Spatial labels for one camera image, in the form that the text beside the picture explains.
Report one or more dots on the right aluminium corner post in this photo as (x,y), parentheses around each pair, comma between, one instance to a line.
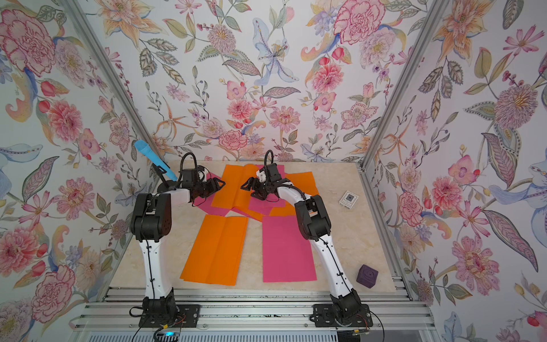
(433,18)

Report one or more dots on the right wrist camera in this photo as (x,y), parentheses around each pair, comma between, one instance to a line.
(263,174)

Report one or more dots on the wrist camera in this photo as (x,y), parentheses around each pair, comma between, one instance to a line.
(201,173)
(263,174)

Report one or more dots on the pink paper far left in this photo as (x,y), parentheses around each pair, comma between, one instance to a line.
(207,205)

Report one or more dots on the white QR code card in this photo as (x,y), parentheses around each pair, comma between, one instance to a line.
(348,200)

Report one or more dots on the orange paper bottom sheet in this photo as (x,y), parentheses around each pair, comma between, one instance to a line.
(216,254)

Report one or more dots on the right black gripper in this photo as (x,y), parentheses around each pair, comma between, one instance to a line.
(252,181)

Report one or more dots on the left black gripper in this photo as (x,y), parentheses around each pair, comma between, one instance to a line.
(214,187)

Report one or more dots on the purple cube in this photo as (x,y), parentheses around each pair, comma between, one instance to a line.
(367,276)

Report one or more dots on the blue microphone on stand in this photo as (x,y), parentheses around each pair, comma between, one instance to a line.
(167,176)

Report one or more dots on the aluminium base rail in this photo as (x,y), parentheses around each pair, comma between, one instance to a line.
(396,315)

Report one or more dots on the aluminium corner post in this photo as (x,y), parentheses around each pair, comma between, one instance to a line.
(75,13)
(433,18)

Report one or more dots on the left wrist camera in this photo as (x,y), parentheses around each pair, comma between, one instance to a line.
(201,173)

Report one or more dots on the orange paper sheet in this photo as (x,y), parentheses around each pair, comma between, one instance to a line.
(216,254)
(304,181)
(231,195)

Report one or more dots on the left aluminium corner post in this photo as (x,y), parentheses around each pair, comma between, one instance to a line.
(75,13)

